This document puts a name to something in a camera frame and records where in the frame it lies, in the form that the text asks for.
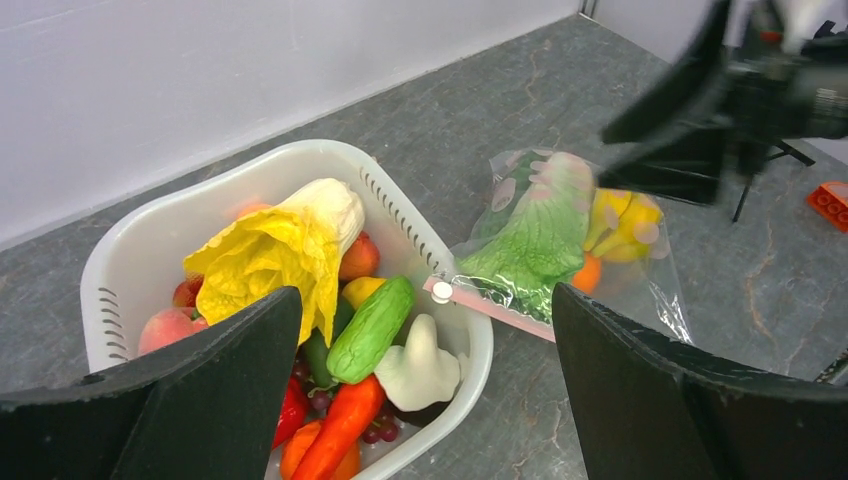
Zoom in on orange round object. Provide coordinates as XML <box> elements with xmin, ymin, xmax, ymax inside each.
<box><xmin>806</xmin><ymin>181</ymin><xmax>848</xmax><ymax>233</ymax></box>

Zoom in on black microphone tripod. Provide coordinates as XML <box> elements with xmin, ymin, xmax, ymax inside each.
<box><xmin>731</xmin><ymin>140</ymin><xmax>816</xmax><ymax>223</ymax></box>

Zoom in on upper peach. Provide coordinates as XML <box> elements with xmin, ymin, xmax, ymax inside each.
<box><xmin>172</xmin><ymin>273</ymin><xmax>204</xmax><ymax>308</ymax></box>

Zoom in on white plastic basket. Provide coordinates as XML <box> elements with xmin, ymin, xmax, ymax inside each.
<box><xmin>80</xmin><ymin>139</ymin><xmax>493</xmax><ymax>479</ymax></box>

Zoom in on orange bell pepper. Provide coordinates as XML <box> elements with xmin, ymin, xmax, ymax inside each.
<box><xmin>570</xmin><ymin>252</ymin><xmax>602</xmax><ymax>295</ymax></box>

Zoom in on orange carrot piece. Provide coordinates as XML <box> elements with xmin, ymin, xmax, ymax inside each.
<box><xmin>279</xmin><ymin>420</ymin><xmax>361</xmax><ymax>480</ymax></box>

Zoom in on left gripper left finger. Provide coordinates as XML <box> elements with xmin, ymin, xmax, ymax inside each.
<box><xmin>1</xmin><ymin>287</ymin><xmax>302</xmax><ymax>479</ymax></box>

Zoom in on clear zip top bag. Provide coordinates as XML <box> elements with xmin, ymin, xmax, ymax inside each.
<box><xmin>426</xmin><ymin>148</ymin><xmax>691</xmax><ymax>342</ymax></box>

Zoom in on dark green avocado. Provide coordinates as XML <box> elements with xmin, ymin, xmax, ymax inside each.
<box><xmin>301</xmin><ymin>296</ymin><xmax>355</xmax><ymax>389</ymax></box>

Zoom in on yellow banana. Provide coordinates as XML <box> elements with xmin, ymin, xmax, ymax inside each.
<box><xmin>583</xmin><ymin>188</ymin><xmax>663</xmax><ymax>263</ymax></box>

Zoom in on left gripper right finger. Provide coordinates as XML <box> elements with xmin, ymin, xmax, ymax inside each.
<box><xmin>552</xmin><ymin>284</ymin><xmax>847</xmax><ymax>479</ymax></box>

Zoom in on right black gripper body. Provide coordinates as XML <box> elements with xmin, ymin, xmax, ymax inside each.
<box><xmin>728</xmin><ymin>1</ymin><xmax>847</xmax><ymax>176</ymax></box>

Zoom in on light green bitter gourd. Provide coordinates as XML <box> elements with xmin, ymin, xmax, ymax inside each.
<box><xmin>326</xmin><ymin>275</ymin><xmax>415</xmax><ymax>384</ymax></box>

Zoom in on small yellow fruit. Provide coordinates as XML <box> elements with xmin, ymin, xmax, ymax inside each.
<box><xmin>341</xmin><ymin>276</ymin><xmax>386</xmax><ymax>310</ymax></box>

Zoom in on lower reddish peach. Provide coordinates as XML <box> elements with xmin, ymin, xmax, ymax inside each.
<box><xmin>138</xmin><ymin>307</ymin><xmax>208</xmax><ymax>356</ymax></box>

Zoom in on dark purple grapes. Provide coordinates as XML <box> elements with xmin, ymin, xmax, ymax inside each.
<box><xmin>292</xmin><ymin>357</ymin><xmax>402</xmax><ymax>445</ymax></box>

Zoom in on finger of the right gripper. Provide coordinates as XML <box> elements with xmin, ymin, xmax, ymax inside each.
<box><xmin>596</xmin><ymin>126</ymin><xmax>727</xmax><ymax>205</ymax></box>
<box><xmin>600</xmin><ymin>0</ymin><xmax>731</xmax><ymax>144</ymax></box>

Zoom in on yellow crinkled lettuce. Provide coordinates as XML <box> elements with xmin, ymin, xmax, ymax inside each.
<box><xmin>183</xmin><ymin>178</ymin><xmax>365</xmax><ymax>343</ymax></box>

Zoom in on orange chili pepper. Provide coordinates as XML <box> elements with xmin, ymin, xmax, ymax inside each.
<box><xmin>291</xmin><ymin>374</ymin><xmax>385</xmax><ymax>480</ymax></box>

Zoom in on red pepper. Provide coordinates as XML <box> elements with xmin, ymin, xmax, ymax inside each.
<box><xmin>271</xmin><ymin>376</ymin><xmax>311</xmax><ymax>449</ymax></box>

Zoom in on white mushroom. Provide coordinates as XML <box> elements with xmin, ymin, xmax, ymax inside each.
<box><xmin>374</xmin><ymin>314</ymin><xmax>461</xmax><ymax>412</ymax></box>

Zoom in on green napa cabbage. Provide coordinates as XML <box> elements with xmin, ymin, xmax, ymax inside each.
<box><xmin>454</xmin><ymin>149</ymin><xmax>594</xmax><ymax>323</ymax></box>

